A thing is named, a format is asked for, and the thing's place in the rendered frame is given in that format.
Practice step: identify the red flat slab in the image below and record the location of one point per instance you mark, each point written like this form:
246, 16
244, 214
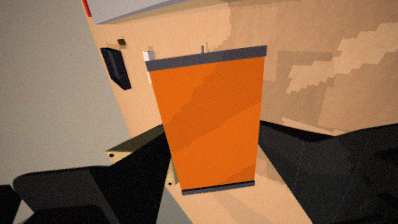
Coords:
87, 8

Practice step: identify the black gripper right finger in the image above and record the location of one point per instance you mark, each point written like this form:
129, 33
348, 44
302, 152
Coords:
322, 171

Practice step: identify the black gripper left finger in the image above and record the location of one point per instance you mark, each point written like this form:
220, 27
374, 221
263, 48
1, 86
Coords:
128, 192

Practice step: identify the grey panel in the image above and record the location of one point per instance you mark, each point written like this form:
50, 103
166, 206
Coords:
118, 11

